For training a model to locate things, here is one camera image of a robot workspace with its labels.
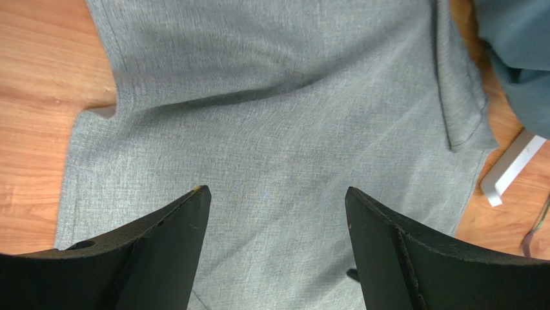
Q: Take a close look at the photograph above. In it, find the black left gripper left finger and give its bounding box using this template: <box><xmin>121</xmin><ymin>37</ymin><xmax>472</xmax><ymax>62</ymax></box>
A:
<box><xmin>1</xmin><ymin>185</ymin><xmax>211</xmax><ymax>309</ymax></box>

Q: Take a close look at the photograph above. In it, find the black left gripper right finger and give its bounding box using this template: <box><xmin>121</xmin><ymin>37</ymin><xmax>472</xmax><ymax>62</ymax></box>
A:
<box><xmin>345</xmin><ymin>187</ymin><xmax>549</xmax><ymax>309</ymax></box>

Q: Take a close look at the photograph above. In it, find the light grey cloth napkin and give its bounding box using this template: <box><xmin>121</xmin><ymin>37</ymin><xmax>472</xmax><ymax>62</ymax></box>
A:
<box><xmin>54</xmin><ymin>1</ymin><xmax>496</xmax><ymax>309</ymax></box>

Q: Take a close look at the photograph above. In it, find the white clothes rack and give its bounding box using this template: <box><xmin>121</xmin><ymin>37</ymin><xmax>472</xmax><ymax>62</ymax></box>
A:
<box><xmin>480</xmin><ymin>129</ymin><xmax>547</xmax><ymax>207</ymax></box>

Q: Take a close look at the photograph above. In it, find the blue-grey hanging shirt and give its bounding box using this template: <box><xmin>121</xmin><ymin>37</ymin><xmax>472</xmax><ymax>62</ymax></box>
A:
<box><xmin>474</xmin><ymin>0</ymin><xmax>549</xmax><ymax>139</ymax></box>

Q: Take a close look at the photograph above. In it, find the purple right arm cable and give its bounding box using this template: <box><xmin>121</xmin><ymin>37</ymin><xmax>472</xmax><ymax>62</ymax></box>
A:
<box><xmin>521</xmin><ymin>193</ymin><xmax>550</xmax><ymax>258</ymax></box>

